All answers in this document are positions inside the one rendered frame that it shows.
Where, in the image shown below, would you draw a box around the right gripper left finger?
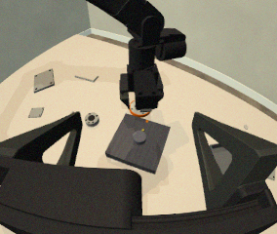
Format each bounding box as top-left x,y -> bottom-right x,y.
0,111 -> 83,166

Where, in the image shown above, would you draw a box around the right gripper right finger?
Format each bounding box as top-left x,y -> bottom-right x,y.
191,112 -> 277,210

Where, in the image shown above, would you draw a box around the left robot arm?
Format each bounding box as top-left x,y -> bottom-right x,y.
86,0 -> 186,112

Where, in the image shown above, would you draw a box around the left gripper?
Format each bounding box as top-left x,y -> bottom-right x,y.
119,64 -> 164,109

